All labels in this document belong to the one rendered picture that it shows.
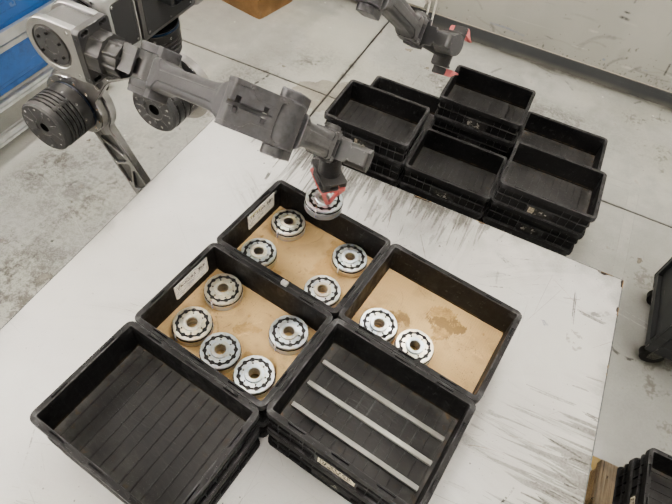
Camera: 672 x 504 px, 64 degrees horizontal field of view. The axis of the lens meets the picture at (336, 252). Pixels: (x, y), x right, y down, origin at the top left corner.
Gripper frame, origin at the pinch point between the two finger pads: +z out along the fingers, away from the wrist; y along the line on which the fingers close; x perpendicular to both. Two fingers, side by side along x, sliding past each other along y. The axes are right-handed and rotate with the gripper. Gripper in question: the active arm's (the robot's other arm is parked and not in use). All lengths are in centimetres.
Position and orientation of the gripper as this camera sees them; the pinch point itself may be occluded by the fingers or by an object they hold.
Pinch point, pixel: (324, 195)
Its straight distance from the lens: 145.9
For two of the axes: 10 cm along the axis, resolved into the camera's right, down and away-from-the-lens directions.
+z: -1.3, 6.1, 7.8
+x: -9.3, 2.0, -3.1
